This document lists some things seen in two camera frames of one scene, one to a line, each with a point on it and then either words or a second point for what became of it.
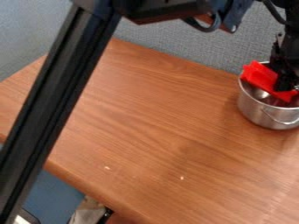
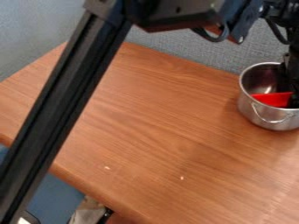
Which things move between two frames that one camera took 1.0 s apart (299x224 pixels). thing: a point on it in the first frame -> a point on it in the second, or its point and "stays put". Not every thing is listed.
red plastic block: (258, 74) -> (274, 99)
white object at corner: (22, 220) stays put
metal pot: (264, 109) stays put
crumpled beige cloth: (89, 212) stays put
